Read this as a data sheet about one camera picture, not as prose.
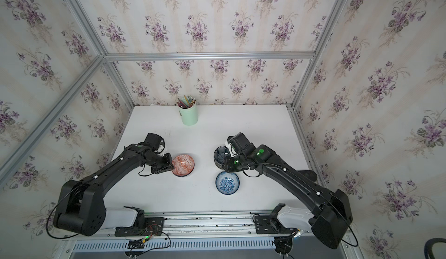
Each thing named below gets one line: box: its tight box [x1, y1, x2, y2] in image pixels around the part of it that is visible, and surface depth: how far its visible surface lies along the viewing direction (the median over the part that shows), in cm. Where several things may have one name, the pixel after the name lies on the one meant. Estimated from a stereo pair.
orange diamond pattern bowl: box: [171, 153, 196, 178], surface depth 90 cm
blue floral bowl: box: [215, 170, 240, 196], surface depth 86 cm
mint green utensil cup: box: [177, 102, 199, 127], surface depth 110 cm
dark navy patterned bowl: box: [213, 145, 228, 170], surface depth 89 cm
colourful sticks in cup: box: [176, 94, 197, 109], surface depth 106 cm
